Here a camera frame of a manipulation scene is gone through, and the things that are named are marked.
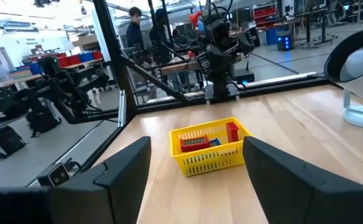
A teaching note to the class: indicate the red staple box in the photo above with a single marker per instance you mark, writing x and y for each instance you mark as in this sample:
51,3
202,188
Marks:
194,144

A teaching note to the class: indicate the grey table-level camera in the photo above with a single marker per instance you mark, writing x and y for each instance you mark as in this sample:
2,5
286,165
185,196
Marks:
58,175

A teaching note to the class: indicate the red storage bin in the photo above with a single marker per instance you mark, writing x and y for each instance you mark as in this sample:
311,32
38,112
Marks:
74,59
97,54
62,61

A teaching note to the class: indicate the silver frame bracket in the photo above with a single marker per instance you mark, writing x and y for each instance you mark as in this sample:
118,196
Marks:
122,107

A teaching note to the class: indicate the yellow plastic basket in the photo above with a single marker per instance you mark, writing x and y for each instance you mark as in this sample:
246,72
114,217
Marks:
212,161

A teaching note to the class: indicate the black backpack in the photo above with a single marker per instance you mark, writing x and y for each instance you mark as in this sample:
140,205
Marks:
43,121
9,141

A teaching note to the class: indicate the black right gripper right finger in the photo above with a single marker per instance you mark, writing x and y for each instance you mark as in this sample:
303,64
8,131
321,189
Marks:
293,193

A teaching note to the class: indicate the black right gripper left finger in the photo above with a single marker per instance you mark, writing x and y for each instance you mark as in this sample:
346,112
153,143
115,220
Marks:
113,193

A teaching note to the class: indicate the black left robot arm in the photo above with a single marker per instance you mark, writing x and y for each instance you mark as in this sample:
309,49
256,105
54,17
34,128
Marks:
221,87

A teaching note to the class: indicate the black aluminium table frame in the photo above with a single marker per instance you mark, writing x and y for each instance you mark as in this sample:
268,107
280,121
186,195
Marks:
111,46

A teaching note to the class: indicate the blue staple box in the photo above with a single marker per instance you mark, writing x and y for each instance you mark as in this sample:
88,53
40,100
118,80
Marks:
215,142

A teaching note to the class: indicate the person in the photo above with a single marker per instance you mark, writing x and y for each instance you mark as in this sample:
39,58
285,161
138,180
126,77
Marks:
160,34
135,31

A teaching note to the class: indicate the blue storage bin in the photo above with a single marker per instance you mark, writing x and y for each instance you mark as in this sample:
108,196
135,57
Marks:
86,57

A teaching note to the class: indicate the red shelf rack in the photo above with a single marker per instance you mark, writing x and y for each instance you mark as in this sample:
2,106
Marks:
264,14

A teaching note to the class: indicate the black computer blue lights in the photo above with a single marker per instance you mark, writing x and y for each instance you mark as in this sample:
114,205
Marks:
284,43

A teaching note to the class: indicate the blue barrel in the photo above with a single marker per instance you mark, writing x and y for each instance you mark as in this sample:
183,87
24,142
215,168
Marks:
271,36

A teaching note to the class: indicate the black background robot arm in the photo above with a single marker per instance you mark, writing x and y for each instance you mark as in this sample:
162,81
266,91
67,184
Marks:
66,84

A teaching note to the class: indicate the black router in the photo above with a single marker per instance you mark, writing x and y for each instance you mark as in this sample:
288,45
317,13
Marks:
244,74

